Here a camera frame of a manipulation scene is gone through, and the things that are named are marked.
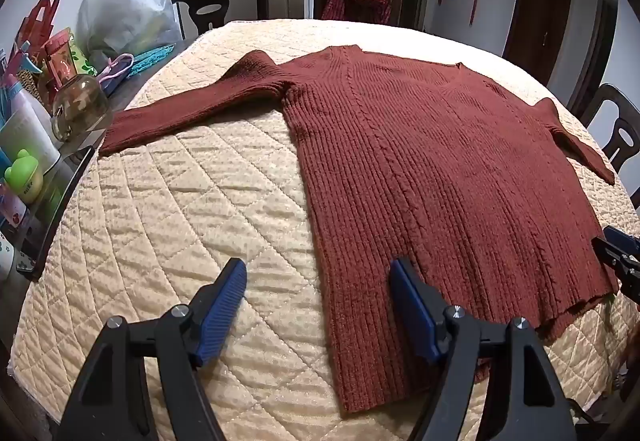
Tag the white plastic bag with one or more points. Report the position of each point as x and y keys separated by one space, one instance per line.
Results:
x=130 y=6

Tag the glass jar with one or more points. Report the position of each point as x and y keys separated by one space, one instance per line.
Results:
x=80 y=106

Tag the red shopping bag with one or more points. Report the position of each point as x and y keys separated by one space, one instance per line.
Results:
x=60 y=61

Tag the green frog toy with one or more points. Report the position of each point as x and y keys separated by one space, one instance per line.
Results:
x=25 y=176

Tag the rust red knit sweater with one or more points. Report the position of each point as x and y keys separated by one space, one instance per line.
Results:
x=400 y=171

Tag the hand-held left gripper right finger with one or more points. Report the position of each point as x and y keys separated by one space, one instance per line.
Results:
x=412 y=311

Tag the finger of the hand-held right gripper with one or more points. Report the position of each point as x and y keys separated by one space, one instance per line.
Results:
x=617 y=266
x=622 y=238

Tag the beige quilted blanket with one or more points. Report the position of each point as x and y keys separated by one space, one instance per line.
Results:
x=200 y=201

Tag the green leaf print packet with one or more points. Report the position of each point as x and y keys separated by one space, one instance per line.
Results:
x=82 y=58

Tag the red gift bag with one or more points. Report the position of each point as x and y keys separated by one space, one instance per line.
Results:
x=37 y=21

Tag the white bottle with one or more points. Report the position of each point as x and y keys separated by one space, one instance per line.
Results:
x=27 y=101

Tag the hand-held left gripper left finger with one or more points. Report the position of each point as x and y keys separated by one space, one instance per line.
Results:
x=222 y=311

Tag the black tray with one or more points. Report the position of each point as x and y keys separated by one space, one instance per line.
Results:
x=55 y=216

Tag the teal woven cloth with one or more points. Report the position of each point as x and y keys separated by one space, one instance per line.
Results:
x=150 y=58

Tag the white cup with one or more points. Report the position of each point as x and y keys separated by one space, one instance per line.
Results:
x=27 y=136

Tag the dark brown door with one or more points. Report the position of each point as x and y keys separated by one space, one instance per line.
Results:
x=540 y=6

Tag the pink and blue pouch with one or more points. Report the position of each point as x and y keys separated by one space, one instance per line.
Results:
x=112 y=76

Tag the dark narrow door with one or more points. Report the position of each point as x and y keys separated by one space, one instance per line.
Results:
x=597 y=51

